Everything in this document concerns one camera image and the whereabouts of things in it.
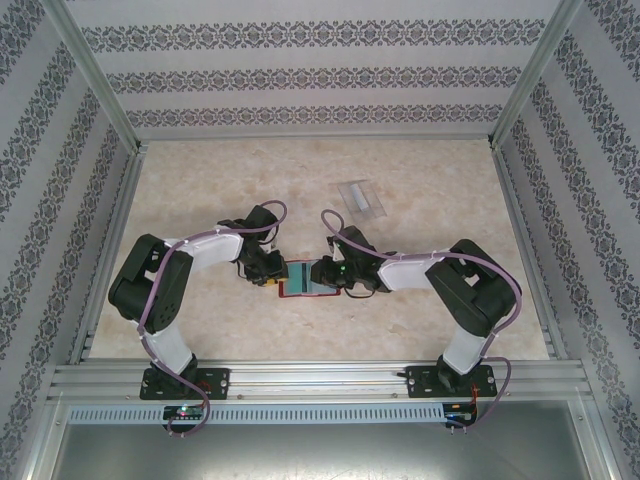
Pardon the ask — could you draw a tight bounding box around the grey credit card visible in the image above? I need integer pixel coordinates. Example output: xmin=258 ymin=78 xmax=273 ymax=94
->
xmin=348 ymin=183 xmax=370 ymax=212

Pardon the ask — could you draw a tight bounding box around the red leather card holder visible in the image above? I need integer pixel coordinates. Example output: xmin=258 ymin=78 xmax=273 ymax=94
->
xmin=277 ymin=258 xmax=345 ymax=300

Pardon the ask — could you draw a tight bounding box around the clear acrylic card stand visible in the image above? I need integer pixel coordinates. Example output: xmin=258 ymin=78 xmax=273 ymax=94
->
xmin=333 ymin=177 xmax=390 ymax=220

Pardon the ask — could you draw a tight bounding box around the slotted grey cable duct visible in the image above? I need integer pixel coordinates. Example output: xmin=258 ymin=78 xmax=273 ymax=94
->
xmin=67 ymin=403 xmax=446 ymax=425

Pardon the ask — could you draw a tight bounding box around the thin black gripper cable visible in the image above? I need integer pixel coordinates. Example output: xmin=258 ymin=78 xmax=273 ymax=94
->
xmin=233 ymin=263 xmax=262 ymax=289
xmin=343 ymin=283 xmax=377 ymax=302

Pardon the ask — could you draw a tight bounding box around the long aluminium mounting rail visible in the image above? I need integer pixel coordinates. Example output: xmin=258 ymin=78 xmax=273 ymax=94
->
xmin=47 ymin=360 xmax=594 ymax=401

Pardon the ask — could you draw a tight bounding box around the aluminium table edge rail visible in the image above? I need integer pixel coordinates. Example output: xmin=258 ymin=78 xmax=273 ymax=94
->
xmin=492 ymin=139 xmax=570 ymax=360
xmin=68 ymin=142 xmax=150 ymax=365

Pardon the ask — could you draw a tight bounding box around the green circuit board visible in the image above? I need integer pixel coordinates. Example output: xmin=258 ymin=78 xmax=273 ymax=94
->
xmin=163 ymin=404 xmax=207 ymax=421
xmin=444 ymin=402 xmax=479 ymax=424

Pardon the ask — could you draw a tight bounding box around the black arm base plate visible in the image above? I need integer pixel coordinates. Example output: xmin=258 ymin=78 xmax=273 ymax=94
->
xmin=139 ymin=367 xmax=231 ymax=401
xmin=405 ymin=364 xmax=499 ymax=400

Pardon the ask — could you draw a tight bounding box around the aluminium frame post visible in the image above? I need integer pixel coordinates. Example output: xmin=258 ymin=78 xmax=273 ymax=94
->
xmin=487 ymin=0 xmax=586 ymax=151
xmin=47 ymin=0 xmax=151 ymax=156

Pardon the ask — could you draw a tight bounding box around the grey metal sheet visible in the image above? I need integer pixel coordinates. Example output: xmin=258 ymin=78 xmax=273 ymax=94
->
xmin=29 ymin=423 xmax=614 ymax=480

